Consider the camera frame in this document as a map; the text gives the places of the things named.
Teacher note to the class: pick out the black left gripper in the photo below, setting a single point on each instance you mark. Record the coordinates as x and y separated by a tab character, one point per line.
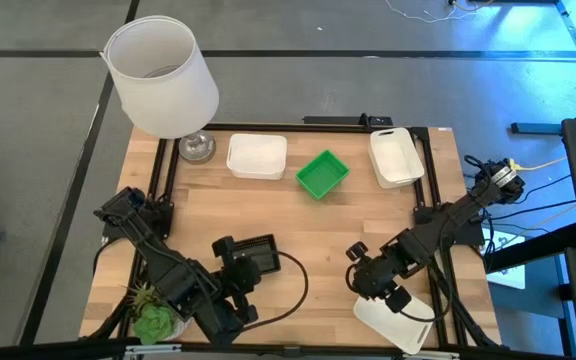
240	277

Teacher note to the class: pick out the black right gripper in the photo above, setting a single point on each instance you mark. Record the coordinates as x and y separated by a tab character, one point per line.
375	277

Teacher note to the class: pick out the green plastic basket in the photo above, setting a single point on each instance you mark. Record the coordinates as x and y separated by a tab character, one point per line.
304	179
324	172

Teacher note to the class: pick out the white plastic basket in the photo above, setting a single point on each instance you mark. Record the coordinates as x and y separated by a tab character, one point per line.
393	157
257	156
403	330

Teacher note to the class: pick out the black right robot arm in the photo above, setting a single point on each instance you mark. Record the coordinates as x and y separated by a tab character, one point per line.
443	220

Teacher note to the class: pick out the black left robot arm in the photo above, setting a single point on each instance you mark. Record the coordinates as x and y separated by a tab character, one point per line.
168	270

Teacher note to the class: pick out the potted green succulent plant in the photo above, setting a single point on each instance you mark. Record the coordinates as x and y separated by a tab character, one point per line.
154	324

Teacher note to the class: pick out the white paper sheet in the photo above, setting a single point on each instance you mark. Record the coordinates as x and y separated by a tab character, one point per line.
510	272

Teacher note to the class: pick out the white shade table lamp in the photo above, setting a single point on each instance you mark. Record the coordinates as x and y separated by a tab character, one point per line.
163	100

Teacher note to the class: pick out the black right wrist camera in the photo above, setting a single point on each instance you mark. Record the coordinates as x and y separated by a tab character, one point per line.
398	300

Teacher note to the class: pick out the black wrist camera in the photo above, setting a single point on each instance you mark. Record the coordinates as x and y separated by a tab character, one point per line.
245	312
398	300

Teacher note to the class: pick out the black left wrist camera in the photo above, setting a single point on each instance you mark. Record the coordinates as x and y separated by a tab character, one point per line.
245	312

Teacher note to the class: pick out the black aluminium rig frame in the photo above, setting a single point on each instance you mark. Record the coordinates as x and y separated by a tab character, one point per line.
318	127

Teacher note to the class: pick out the black bar bracket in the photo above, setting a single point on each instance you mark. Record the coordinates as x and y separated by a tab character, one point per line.
338	120

